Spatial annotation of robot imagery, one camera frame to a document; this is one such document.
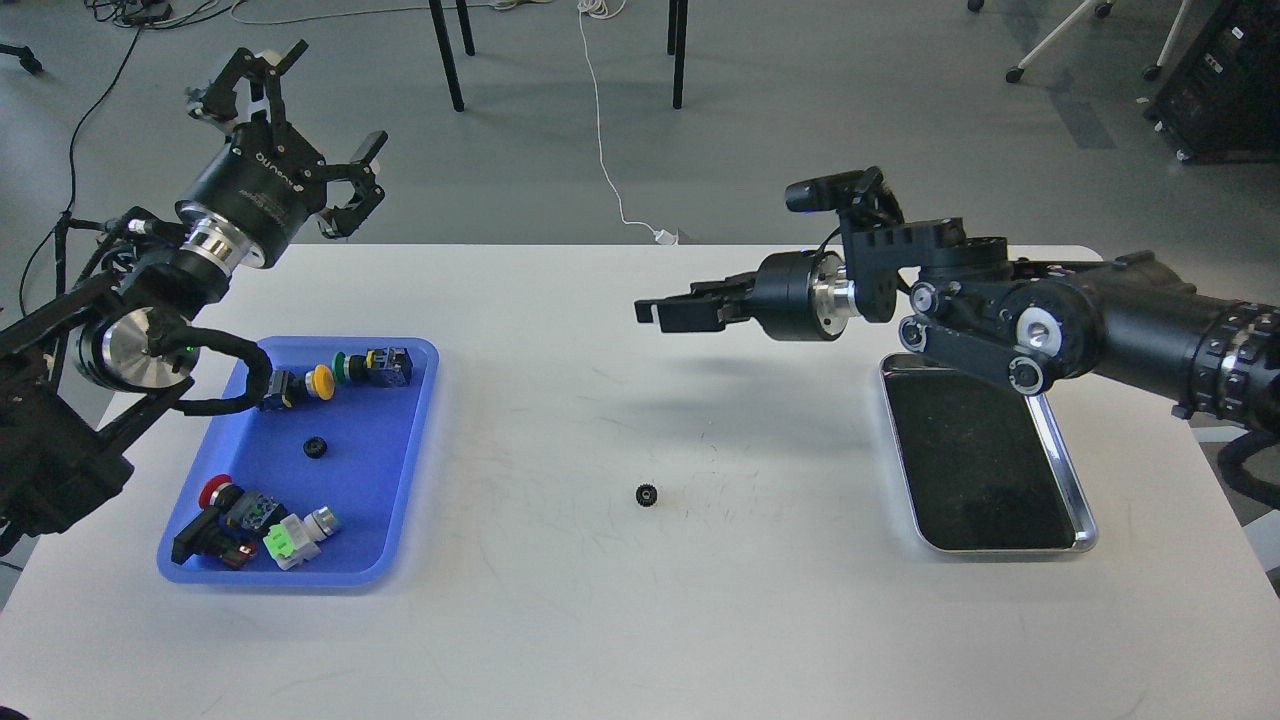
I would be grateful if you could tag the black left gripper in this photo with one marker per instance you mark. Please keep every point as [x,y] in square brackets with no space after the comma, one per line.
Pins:
[250,195]

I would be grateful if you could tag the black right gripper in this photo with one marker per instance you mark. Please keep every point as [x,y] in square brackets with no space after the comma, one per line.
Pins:
[795,296]

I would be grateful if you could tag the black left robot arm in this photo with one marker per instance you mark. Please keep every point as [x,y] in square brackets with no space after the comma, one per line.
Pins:
[118,346]

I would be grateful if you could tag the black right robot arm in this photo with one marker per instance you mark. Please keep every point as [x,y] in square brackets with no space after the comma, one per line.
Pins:
[1019,324]

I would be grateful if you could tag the blue plastic tray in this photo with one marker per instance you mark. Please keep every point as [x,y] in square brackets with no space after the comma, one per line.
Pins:
[374,436]

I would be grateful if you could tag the metal tray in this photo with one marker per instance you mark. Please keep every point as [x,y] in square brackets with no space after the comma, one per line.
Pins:
[986,472]

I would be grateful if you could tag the red emergency stop button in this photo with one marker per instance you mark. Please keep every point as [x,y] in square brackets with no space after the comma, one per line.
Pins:
[243,509]

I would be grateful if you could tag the black equipment rack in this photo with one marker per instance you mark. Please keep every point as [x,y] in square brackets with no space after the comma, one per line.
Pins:
[1220,103]

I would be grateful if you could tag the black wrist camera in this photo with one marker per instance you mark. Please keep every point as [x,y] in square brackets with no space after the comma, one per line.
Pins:
[862,197]

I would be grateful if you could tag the yellow push button switch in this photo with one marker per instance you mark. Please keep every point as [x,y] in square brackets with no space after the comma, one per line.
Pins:
[287,389]

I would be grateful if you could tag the green push button switch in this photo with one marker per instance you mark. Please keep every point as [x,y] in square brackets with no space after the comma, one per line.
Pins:
[385,367]

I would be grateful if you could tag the black red switch block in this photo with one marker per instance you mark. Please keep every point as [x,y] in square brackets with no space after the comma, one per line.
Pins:
[208,536]

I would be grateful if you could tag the white green button switch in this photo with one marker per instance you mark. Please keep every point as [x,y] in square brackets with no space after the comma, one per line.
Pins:
[295,540]

